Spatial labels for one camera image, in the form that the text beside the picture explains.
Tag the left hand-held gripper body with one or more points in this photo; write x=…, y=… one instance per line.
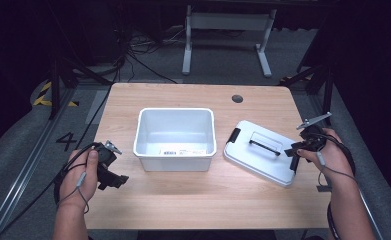
x=105, y=154

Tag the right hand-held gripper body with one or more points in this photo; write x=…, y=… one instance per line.
x=313, y=136

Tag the person's left hand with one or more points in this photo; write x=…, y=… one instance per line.
x=79, y=176

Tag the person's right hand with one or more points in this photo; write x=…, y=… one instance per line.
x=333, y=160

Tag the black tripod stand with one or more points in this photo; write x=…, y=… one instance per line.
x=319, y=80
x=59, y=76

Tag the white plastic storage box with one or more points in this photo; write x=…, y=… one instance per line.
x=174, y=128

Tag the yellow black floor tape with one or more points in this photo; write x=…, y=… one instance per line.
x=44, y=96

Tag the metal floor rail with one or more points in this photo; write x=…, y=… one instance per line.
x=19, y=173

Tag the grey metal desk frame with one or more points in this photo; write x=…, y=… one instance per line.
x=228, y=21

